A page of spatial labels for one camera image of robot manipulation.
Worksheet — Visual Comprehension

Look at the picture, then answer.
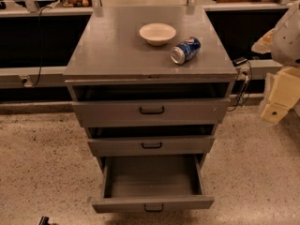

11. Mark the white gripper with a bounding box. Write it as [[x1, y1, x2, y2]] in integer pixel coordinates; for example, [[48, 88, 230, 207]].
[[259, 67, 300, 125]]

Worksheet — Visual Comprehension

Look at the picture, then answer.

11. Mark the grey bottom drawer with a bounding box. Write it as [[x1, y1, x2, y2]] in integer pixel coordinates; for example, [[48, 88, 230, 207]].
[[92, 155, 214, 213]]

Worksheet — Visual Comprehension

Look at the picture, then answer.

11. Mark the grey middle drawer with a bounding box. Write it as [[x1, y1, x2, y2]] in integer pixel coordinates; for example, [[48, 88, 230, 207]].
[[88, 125, 215, 157]]

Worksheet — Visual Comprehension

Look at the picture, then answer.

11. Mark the white ceramic bowl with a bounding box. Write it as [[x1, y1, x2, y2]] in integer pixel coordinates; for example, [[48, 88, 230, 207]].
[[139, 23, 176, 46]]

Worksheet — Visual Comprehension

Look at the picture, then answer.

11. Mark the grey drawer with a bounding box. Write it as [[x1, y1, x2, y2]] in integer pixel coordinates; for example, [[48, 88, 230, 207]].
[[92, 155, 214, 213], [88, 125, 215, 157], [71, 89, 229, 128]]

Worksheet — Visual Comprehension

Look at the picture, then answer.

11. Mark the blue Pepsi can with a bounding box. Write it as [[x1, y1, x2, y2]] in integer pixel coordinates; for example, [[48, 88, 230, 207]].
[[171, 37, 201, 65]]

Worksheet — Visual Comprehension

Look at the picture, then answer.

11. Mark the black cable right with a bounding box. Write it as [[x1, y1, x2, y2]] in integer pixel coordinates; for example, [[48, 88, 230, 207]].
[[227, 60, 253, 113]]

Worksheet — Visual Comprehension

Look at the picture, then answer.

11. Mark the grey drawer cabinet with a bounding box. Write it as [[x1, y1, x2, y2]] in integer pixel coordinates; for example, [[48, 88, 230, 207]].
[[63, 5, 238, 173]]

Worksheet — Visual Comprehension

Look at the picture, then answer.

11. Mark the black cable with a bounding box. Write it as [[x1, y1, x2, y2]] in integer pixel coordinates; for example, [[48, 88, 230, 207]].
[[31, 5, 53, 87], [227, 60, 253, 113]]

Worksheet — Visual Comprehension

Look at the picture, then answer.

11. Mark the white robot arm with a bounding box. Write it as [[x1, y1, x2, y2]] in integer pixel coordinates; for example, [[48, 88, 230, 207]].
[[251, 1, 300, 126]]

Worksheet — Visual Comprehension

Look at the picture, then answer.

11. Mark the black object on floor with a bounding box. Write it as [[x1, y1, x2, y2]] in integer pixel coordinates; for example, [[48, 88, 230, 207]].
[[38, 217, 50, 225]]

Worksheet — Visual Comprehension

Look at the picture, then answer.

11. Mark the grey top drawer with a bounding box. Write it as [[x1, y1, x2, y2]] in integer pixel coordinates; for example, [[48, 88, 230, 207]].
[[71, 89, 229, 128]]

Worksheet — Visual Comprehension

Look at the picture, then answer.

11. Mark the black power adapter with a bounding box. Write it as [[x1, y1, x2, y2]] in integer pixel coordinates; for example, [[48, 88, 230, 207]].
[[232, 57, 247, 67]]

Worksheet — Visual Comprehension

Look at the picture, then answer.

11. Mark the black cable left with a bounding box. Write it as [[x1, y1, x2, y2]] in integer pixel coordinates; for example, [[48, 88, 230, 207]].
[[31, 5, 53, 87]]

